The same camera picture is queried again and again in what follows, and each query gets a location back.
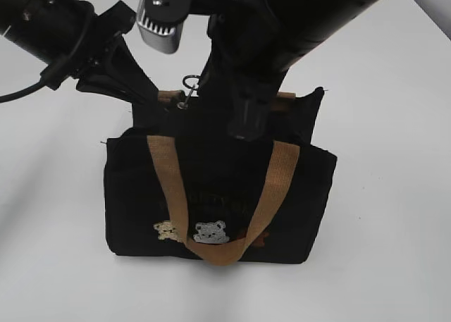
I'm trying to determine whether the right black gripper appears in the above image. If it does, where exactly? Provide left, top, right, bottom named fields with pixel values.
left=195, top=13, right=293, bottom=142

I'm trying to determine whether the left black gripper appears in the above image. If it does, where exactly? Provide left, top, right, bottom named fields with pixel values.
left=40, top=1, right=159, bottom=105

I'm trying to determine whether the metal zipper pull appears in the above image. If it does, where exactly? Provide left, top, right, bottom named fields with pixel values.
left=177, top=75, right=200, bottom=110

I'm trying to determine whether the black canvas tote bag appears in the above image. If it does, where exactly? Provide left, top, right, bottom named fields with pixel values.
left=104, top=88, right=337, bottom=266

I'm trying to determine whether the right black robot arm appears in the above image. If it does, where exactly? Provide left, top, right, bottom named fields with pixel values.
left=202, top=0, right=379, bottom=141

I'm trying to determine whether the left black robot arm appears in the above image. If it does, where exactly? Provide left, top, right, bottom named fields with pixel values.
left=1, top=0, right=159, bottom=106

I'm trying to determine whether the black cable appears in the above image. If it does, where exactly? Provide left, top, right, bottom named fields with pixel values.
left=0, top=8, right=91, bottom=104

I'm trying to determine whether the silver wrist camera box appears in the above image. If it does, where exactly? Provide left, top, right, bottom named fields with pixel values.
left=136, top=0, right=239, bottom=54

